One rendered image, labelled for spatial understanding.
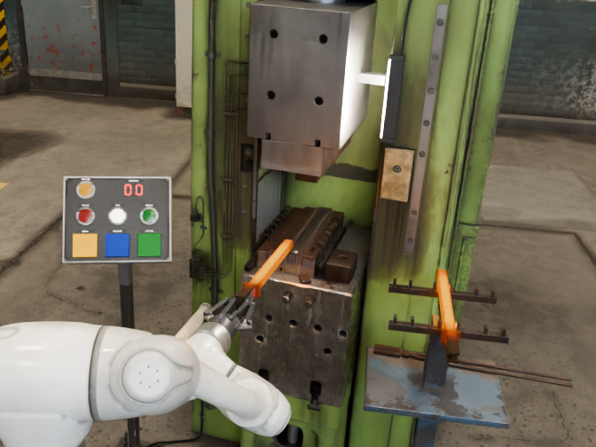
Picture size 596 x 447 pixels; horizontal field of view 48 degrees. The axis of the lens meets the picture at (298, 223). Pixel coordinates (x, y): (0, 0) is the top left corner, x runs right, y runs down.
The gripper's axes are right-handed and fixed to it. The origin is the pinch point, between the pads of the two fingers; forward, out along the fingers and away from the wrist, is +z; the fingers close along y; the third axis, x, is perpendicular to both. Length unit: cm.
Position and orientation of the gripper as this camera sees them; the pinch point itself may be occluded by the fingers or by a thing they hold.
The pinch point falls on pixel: (246, 296)
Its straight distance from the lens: 179.6
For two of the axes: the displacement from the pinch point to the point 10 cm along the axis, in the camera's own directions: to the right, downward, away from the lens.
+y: 9.6, 1.6, -2.4
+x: 0.5, -9.1, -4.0
